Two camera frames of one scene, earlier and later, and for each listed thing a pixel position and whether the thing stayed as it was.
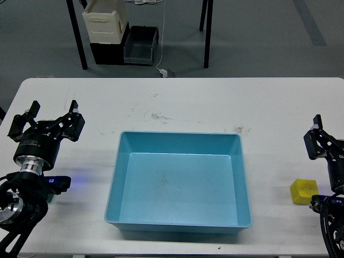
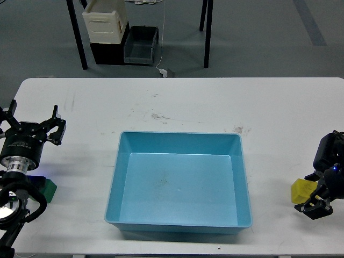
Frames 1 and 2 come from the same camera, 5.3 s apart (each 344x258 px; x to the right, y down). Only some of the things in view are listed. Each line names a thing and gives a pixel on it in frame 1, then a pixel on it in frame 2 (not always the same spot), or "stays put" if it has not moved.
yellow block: [302, 190] stays put
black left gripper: [38, 147] → [24, 140]
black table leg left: [80, 48] stays put
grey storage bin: [138, 45] stays put
